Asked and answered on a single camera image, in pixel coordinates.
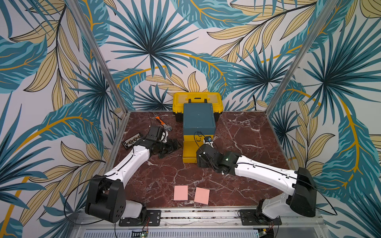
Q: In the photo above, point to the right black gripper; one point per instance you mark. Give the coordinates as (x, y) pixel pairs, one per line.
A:
(201, 157)

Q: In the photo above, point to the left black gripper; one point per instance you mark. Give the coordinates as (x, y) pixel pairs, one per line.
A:
(171, 148)

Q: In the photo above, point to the pink sticky note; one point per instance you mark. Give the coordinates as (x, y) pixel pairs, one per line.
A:
(181, 193)
(202, 196)

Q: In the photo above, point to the teal yellow drawer cabinet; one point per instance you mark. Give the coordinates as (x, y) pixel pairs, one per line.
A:
(198, 122)

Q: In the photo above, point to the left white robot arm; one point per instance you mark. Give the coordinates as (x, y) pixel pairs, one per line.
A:
(106, 198)

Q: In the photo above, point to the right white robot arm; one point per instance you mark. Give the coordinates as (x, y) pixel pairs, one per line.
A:
(299, 193)

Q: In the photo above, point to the orange adjustable wrench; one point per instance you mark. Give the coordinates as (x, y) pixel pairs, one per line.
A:
(165, 126)

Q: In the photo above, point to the black charger board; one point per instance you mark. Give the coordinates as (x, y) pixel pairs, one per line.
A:
(129, 143)

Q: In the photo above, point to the yellow black toolbox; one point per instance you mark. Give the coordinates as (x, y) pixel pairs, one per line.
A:
(181, 98)

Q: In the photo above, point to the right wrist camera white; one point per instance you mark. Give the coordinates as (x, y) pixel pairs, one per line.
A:
(208, 140)

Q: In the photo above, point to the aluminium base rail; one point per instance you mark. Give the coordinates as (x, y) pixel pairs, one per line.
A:
(202, 222)

